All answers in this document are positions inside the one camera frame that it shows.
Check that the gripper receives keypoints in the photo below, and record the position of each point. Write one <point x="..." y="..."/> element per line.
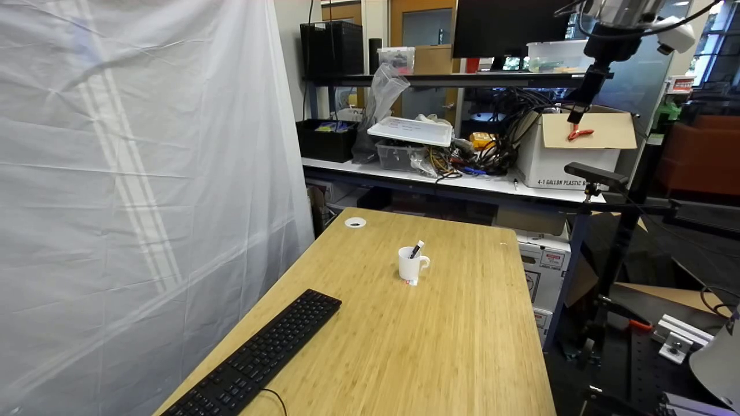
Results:
<point x="610" y="45"/>

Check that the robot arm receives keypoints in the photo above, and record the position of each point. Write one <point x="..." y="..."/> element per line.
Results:
<point x="621" y="10"/>

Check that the black and white marker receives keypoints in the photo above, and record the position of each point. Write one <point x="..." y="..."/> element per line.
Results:
<point x="417" y="249"/>

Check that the large clear plastic container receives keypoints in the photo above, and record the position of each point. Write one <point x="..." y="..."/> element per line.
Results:
<point x="555" y="55"/>

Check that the orange clamp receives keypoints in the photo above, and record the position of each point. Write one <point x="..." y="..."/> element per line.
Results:
<point x="578" y="133"/>

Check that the black monitor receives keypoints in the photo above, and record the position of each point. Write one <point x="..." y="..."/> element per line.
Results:
<point x="509" y="26"/>

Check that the window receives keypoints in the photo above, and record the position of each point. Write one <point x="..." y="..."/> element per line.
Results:
<point x="720" y="46"/>

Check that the white cardboard box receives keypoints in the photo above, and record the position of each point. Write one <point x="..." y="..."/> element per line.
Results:
<point x="555" y="164"/>

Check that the orange armchair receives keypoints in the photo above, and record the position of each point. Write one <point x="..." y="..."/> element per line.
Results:
<point x="702" y="156"/>

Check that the yellow tool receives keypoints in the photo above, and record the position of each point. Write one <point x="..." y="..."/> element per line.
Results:
<point x="482" y="140"/>

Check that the brown cardboard box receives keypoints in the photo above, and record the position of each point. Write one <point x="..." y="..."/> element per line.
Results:
<point x="435" y="59"/>

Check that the wooden door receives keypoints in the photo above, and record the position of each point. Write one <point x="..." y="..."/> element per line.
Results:
<point x="425" y="23"/>

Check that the small clear plastic box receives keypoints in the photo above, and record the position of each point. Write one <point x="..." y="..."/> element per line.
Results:
<point x="396" y="59"/>

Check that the white plastic lid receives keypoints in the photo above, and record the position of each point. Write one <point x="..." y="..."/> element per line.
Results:
<point x="411" y="131"/>

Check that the clear plastic bag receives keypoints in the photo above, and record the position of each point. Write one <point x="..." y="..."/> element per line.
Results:
<point x="381" y="92"/>

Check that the black speaker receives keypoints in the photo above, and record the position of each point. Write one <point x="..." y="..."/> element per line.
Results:
<point x="375" y="56"/>

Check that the stack of white boxes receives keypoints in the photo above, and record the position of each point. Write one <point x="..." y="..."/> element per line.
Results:
<point x="544" y="271"/>

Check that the clear plastic bin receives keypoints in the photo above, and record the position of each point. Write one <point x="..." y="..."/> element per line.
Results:
<point x="399" y="156"/>

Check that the workbench with shelf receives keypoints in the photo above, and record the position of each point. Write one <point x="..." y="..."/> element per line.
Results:
<point x="404" y="173"/>

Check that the black crate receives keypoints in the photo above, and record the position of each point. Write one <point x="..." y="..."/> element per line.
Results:
<point x="330" y="49"/>

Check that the white mug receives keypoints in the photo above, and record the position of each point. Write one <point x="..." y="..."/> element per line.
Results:
<point x="409" y="266"/>

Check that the black plastic bin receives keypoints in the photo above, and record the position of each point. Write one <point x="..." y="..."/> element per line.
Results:
<point x="325" y="143"/>

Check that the black keyboard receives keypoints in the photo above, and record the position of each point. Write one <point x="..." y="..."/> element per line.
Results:
<point x="263" y="355"/>

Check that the white fabric curtain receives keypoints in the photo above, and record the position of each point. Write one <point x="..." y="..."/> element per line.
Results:
<point x="144" y="190"/>

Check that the camera on mount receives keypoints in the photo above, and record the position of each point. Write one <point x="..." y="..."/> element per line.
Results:
<point x="595" y="175"/>

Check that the aluminium bracket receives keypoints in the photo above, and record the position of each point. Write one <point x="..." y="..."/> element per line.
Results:
<point x="682" y="338"/>

